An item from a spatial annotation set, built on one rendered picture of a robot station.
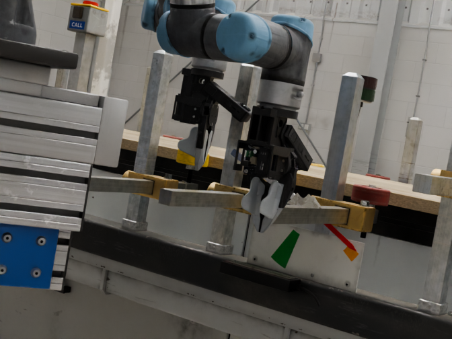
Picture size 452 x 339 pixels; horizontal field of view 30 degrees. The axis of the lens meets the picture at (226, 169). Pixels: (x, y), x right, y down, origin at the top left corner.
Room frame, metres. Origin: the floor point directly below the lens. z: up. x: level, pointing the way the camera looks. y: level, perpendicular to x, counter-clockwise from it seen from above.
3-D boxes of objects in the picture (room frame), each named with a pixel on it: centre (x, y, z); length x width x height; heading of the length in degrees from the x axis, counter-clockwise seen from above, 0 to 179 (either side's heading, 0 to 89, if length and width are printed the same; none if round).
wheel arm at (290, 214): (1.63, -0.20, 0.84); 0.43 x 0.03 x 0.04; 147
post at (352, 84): (1.73, -0.22, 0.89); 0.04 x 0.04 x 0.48; 57
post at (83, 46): (2.15, 0.41, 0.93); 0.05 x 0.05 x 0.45; 57
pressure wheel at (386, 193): (1.80, -0.31, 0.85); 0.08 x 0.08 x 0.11
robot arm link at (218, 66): (1.80, 0.07, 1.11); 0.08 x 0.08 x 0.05
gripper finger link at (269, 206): (1.41, -0.08, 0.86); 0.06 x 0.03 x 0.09; 147
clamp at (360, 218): (1.72, -0.24, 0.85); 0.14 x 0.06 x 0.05; 57
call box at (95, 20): (2.15, 0.41, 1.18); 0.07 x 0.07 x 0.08; 57
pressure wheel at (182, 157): (2.10, 0.09, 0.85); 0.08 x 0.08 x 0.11
